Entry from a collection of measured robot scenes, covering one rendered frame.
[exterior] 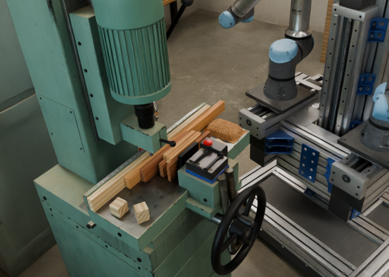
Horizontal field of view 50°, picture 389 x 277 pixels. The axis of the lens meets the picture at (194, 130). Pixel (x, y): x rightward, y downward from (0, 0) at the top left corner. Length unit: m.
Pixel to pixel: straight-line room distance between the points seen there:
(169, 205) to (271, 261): 1.09
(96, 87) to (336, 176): 0.93
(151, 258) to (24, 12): 0.80
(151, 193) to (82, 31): 0.52
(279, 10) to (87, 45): 3.75
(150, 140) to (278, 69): 0.76
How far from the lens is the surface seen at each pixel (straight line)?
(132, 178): 1.31
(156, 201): 1.27
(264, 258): 2.26
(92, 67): 1.23
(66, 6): 1.20
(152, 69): 1.11
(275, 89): 1.85
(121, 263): 1.47
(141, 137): 1.28
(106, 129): 1.33
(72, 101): 1.32
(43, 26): 1.26
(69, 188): 1.54
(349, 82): 1.74
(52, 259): 2.42
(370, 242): 2.15
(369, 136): 1.64
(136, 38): 1.06
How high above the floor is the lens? 1.80
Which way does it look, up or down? 36 degrees down
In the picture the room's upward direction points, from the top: 4 degrees counter-clockwise
